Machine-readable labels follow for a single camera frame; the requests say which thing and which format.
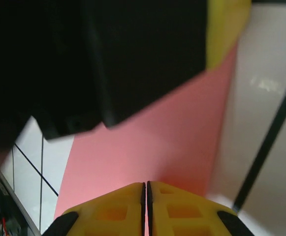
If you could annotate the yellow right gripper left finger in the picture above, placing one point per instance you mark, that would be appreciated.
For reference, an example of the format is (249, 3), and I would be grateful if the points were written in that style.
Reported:
(108, 214)

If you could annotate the long aluminium base rail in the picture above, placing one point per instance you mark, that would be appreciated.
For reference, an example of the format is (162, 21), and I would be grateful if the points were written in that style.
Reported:
(22, 216)

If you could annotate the pink paper sheet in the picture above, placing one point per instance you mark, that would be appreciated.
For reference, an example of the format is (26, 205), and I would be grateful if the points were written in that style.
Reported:
(157, 135)

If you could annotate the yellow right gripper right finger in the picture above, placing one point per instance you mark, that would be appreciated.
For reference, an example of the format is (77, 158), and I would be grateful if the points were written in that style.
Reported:
(182, 214)

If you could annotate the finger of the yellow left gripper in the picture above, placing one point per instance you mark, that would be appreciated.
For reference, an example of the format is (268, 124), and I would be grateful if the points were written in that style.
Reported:
(224, 24)

